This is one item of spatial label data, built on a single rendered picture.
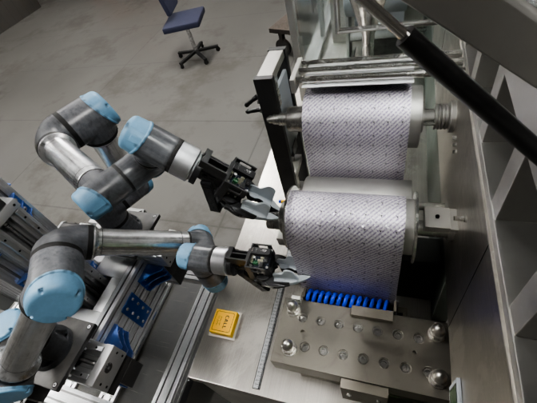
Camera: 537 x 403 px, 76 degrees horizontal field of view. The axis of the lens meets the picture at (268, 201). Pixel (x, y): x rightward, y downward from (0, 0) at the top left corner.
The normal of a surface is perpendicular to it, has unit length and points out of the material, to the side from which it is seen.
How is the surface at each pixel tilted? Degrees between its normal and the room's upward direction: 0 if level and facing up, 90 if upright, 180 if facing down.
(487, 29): 90
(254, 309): 0
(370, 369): 0
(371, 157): 92
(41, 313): 85
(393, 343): 0
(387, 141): 92
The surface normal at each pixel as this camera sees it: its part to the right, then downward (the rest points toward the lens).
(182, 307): -0.21, -0.64
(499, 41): -0.25, 0.77
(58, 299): 0.43, 0.56
